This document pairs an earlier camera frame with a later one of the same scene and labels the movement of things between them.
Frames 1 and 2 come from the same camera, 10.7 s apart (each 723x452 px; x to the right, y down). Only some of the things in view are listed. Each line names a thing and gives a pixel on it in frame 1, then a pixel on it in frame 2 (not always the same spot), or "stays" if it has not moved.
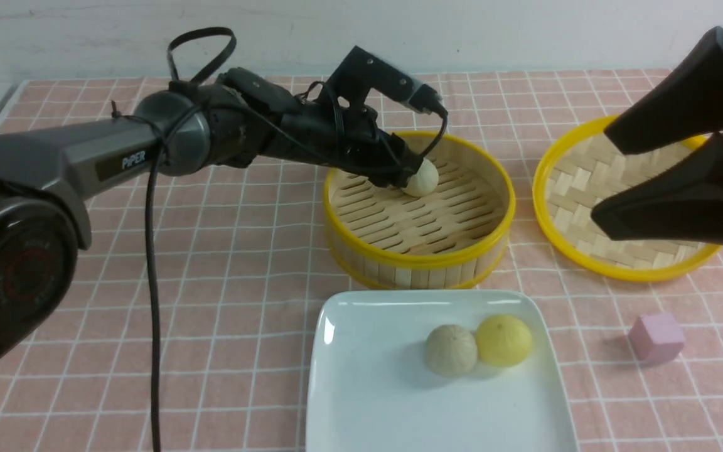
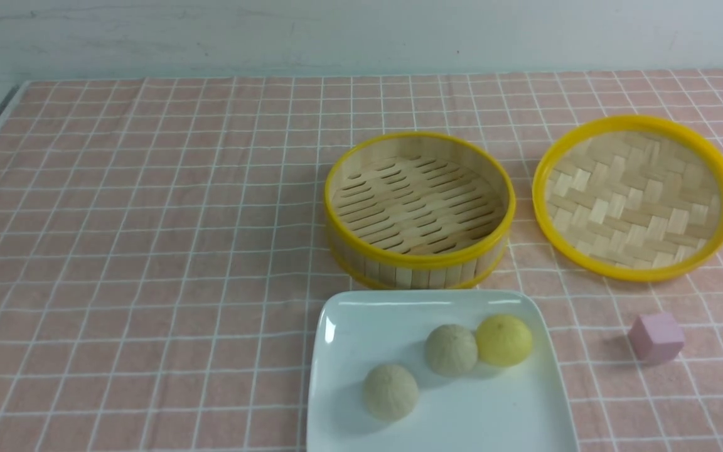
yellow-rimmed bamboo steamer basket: (454, 237) stays
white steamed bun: (425, 181) to (390, 392)
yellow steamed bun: (503, 340) stays
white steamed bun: (450, 350) stays
